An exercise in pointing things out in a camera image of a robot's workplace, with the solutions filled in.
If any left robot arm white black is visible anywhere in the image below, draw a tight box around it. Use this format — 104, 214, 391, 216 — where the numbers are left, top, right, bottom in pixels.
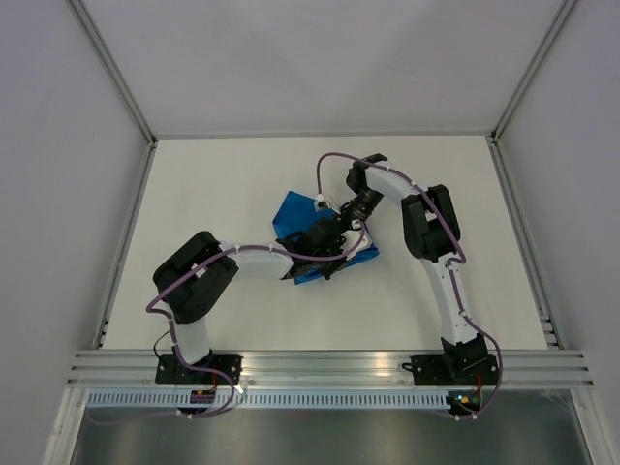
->
147, 218, 367, 384

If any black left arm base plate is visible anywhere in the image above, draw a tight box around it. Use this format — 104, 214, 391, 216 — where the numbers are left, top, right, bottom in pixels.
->
155, 354, 242, 385

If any aluminium frame left post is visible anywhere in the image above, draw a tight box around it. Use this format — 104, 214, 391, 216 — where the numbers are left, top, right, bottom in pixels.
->
65, 0, 159, 146

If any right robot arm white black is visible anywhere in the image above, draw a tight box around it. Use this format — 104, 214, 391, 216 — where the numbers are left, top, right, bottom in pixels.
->
342, 154, 496, 383

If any white slotted cable duct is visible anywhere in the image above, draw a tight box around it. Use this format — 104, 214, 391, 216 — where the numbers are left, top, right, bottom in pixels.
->
86, 388, 449, 410

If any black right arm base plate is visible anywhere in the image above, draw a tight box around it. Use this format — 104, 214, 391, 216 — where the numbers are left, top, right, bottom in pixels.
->
400, 354, 500, 387

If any aluminium frame post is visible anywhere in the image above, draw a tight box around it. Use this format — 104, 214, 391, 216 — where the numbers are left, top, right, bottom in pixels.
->
65, 0, 159, 146
491, 0, 582, 140

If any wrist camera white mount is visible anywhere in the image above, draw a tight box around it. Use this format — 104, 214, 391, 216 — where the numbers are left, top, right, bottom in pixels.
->
343, 220, 372, 260
314, 194, 338, 212

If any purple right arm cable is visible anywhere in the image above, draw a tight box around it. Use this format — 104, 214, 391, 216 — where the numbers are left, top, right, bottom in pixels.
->
315, 152, 503, 388

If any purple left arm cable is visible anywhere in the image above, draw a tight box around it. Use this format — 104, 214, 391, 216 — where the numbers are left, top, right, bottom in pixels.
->
145, 220, 367, 388

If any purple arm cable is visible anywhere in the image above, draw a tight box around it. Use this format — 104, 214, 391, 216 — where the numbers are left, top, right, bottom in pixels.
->
315, 152, 503, 388
145, 220, 367, 388

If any aluminium mounting rail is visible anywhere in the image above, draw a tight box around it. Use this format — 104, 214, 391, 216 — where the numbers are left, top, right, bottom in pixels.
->
65, 350, 594, 389

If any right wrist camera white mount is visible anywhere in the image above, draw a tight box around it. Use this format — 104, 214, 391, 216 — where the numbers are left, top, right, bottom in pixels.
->
314, 194, 338, 212

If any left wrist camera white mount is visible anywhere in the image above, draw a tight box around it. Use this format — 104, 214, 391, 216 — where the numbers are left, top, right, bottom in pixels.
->
343, 220, 372, 260

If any blue cloth napkin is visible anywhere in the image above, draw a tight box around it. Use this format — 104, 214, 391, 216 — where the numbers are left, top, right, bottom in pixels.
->
272, 191, 380, 285

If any aluminium frame right post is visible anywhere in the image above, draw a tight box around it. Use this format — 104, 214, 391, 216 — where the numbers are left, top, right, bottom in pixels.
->
491, 0, 582, 140

